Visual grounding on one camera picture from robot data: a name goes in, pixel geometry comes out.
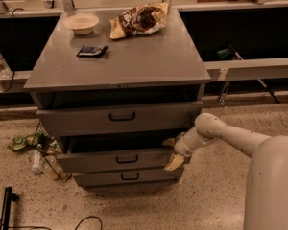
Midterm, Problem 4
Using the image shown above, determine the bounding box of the grey drawer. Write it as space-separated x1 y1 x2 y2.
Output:
73 167 184 187
58 129 181 173
37 102 203 136

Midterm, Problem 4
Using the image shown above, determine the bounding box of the white paper bowl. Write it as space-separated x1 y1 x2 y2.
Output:
64 14 99 35

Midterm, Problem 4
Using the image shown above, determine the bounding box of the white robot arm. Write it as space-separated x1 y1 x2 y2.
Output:
162 113 288 230

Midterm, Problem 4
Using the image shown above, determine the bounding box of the dark blue snack packet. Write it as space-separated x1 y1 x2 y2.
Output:
77 46 108 58

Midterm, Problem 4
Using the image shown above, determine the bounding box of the grey drawer cabinet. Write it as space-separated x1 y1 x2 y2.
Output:
23 7 212 190

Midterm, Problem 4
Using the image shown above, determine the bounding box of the green snack bag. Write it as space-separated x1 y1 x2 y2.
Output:
8 134 39 151

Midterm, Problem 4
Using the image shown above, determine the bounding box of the brown chip bag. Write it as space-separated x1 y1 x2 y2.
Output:
110 2 169 39

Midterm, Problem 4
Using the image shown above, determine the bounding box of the white bottle on floor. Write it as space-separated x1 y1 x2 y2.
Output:
31 150 41 175

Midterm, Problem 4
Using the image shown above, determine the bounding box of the black stand post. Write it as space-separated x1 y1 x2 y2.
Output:
0 187 19 230

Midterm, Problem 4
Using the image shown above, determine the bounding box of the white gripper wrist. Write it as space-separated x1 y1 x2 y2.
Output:
161 127 210 172

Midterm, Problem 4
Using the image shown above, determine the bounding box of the clear plastic water bottle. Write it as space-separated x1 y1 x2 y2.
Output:
0 53 12 79

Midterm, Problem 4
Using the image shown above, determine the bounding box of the grey top drawer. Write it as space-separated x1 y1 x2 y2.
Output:
37 102 203 136

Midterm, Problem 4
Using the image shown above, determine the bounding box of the black floor cable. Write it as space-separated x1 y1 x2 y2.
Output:
0 215 104 230

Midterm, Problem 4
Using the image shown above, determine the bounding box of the green object behind rail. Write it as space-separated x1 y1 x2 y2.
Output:
217 48 230 59

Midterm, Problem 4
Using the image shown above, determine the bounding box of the grey bottom drawer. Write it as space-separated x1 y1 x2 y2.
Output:
73 167 184 187

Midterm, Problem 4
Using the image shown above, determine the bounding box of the clear plastic cup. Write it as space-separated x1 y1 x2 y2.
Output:
39 156 61 180

